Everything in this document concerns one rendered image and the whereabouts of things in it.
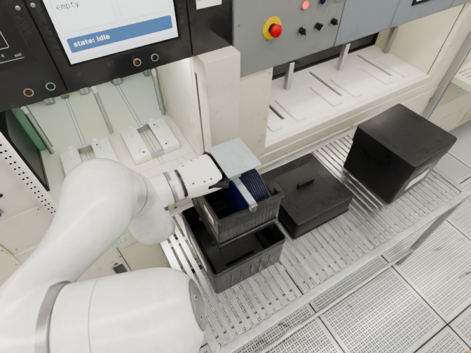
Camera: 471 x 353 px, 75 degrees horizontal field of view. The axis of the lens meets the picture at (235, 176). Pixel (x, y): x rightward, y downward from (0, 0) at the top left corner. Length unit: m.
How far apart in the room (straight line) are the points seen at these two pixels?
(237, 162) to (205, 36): 0.38
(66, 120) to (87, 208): 1.41
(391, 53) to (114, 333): 2.20
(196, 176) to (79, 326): 0.51
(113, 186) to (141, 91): 1.46
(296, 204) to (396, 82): 1.06
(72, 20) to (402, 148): 1.17
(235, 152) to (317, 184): 0.58
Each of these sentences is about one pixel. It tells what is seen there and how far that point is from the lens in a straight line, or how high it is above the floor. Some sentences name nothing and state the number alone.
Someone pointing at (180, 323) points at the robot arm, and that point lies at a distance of 0.34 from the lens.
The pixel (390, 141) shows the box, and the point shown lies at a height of 1.01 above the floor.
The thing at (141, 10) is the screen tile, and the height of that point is 1.55.
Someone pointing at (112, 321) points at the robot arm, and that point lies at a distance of 0.34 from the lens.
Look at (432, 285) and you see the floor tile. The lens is 2.33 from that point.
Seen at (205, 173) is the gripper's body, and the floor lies 1.27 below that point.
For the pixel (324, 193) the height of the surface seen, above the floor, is 0.86.
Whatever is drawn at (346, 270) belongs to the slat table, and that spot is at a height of 0.76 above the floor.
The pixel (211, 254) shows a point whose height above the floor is 0.77.
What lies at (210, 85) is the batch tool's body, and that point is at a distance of 0.99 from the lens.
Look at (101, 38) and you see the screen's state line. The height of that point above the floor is 1.51.
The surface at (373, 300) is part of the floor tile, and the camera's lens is 2.13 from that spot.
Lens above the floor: 1.87
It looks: 50 degrees down
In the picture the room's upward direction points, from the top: straight up
